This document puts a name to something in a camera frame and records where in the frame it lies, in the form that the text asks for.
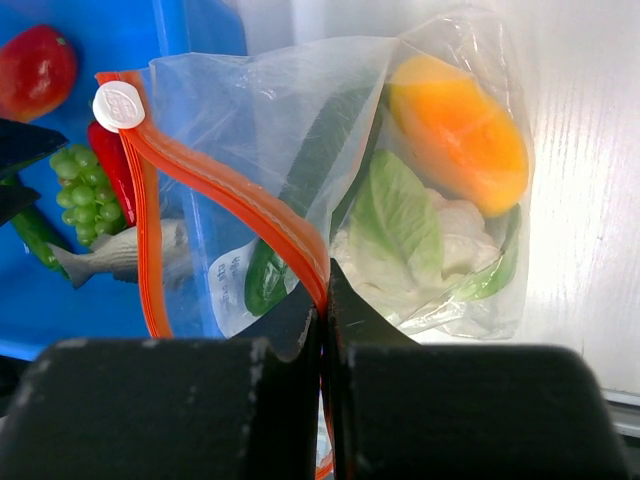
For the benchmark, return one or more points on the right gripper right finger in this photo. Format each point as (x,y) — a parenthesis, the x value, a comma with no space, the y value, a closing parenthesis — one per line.
(402,410)

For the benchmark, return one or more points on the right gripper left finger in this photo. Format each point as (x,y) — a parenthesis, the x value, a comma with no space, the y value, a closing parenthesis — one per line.
(243,408)

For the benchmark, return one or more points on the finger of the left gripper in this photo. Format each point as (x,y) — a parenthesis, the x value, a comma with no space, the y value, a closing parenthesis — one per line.
(14,199)
(24,144)

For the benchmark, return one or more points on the green grape bunch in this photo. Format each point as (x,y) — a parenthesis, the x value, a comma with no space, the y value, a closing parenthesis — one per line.
(86,195)

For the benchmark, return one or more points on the red orange mango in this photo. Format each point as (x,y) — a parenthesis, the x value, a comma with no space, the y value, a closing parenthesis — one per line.
(38,73)

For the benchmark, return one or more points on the red chili pepper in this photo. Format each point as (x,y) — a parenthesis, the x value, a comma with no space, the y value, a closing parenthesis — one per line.
(112,157)

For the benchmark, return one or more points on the grey toy fish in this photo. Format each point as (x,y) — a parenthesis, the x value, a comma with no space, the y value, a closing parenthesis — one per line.
(118,256)

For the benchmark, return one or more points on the white cauliflower with leaves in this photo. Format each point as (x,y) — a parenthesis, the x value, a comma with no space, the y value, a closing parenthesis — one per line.
(410,253)

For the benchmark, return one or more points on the clear zip top bag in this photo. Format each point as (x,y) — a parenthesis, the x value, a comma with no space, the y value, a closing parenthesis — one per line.
(405,160)

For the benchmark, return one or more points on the yellow orange mango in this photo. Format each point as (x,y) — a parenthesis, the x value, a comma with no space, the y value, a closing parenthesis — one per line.
(458,135)

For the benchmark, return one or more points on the small green chili pepper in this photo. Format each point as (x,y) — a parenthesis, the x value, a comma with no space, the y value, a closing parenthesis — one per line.
(37,232)

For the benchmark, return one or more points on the blue plastic bin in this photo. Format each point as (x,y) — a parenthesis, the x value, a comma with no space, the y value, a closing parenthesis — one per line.
(39,306)

